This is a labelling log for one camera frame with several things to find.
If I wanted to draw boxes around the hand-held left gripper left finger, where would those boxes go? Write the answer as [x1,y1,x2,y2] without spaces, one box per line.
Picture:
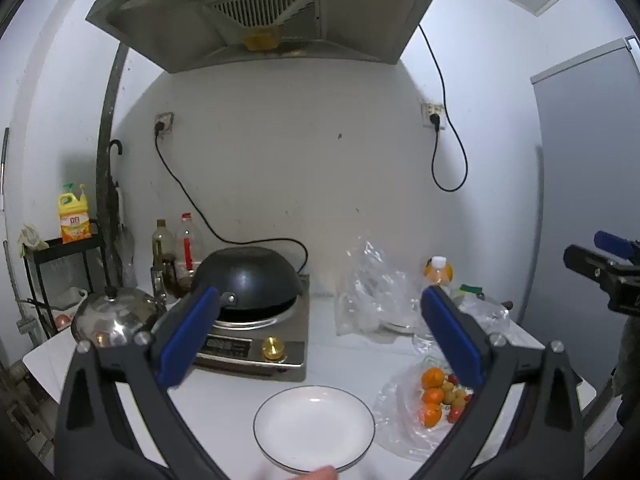
[54,285,226,480]

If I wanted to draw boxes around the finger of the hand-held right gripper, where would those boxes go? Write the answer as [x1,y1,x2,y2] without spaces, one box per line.
[563,244,640,282]
[594,231,640,261]

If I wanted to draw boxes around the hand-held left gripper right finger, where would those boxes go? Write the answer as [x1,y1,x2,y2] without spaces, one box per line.
[410,285,583,480]

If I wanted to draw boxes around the green printed plastic bag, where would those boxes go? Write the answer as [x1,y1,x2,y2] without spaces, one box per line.
[372,355,483,462]

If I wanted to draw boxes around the white plate with dark rim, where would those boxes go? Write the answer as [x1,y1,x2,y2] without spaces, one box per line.
[253,385,376,476]

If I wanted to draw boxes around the person's left hand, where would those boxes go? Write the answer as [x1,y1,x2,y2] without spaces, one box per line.
[295,465,342,480]

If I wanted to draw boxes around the large clear plastic bag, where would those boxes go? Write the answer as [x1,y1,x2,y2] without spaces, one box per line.
[412,287,511,356]

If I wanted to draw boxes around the glass jar with metal clasp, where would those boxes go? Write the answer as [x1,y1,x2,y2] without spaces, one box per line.
[150,255,193,306]

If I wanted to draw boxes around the orange fruit at back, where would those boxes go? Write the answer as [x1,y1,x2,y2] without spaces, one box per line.
[424,256,455,288]

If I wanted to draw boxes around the stainless steel pot lid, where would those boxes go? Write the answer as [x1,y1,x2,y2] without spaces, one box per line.
[71,285,166,348]

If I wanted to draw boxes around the grey refrigerator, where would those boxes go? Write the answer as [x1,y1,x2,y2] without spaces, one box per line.
[530,35,640,411]

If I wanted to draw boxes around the clear bottle with red cap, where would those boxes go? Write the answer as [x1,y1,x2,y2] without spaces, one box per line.
[176,212,203,276]

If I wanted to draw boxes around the crumpled clear plastic bag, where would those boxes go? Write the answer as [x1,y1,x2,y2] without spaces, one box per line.
[335,232,426,338]

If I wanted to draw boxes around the dark oil bottle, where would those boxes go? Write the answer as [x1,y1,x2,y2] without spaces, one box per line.
[152,219,177,281]

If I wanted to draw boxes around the stainless steel induction cooker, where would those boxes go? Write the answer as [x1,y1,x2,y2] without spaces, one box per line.
[165,272,311,382]

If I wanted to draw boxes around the black umbrella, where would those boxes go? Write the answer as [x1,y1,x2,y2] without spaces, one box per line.
[107,138,138,286]

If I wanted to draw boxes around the white bowl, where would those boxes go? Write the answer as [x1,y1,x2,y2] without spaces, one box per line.
[50,286,90,312]

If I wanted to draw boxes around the black metal rack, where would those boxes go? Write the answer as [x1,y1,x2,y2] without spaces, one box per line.
[22,232,108,341]

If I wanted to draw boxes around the yellow detergent bottle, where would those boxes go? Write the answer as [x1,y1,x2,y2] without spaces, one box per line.
[57,182,93,245]

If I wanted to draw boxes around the beige rag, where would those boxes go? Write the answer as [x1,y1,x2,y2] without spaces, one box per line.
[17,224,50,256]

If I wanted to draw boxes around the dark vertical pipe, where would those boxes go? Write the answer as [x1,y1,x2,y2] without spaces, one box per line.
[95,42,128,286]

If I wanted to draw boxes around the grey range hood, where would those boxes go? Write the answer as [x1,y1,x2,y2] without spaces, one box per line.
[85,0,454,73]

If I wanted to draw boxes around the black wok with yellow handle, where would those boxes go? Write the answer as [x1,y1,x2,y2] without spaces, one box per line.
[190,246,304,322]

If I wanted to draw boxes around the black range hood cable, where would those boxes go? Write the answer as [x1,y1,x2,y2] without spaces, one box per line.
[417,24,469,192]

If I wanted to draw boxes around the black induction cooker cable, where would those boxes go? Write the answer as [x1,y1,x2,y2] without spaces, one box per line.
[152,119,309,273]

